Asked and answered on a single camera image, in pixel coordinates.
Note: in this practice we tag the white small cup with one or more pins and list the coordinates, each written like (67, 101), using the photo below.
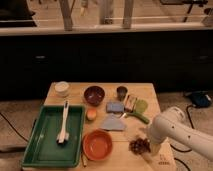
(62, 88)

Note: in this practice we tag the striped wooden block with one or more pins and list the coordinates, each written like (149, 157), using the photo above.
(130, 103)

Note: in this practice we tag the blue black device on floor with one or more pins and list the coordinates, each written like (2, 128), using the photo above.
(200, 100)

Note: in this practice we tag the grey blue cloth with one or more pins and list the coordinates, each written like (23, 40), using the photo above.
(112, 123)

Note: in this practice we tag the orange bowl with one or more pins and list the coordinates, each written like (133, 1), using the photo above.
(97, 145)

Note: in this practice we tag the green handled scoop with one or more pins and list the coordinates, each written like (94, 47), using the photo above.
(137, 111)

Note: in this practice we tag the green plastic tray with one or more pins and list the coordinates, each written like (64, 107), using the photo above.
(43, 151)

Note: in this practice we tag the purple bowl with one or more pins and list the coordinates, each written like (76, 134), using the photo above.
(94, 95)

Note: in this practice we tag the orange fruit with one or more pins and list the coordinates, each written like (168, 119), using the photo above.
(91, 114)

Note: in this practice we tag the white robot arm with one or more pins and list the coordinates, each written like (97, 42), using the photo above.
(169, 124)

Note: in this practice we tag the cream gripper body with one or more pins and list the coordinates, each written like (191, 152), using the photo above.
(155, 148)

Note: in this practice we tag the blue sponge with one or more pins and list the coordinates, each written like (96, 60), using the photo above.
(114, 107)

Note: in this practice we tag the dark red grape bunch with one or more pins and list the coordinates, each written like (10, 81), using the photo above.
(139, 146)

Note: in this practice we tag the dark metal cup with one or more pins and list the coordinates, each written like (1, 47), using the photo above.
(121, 92)

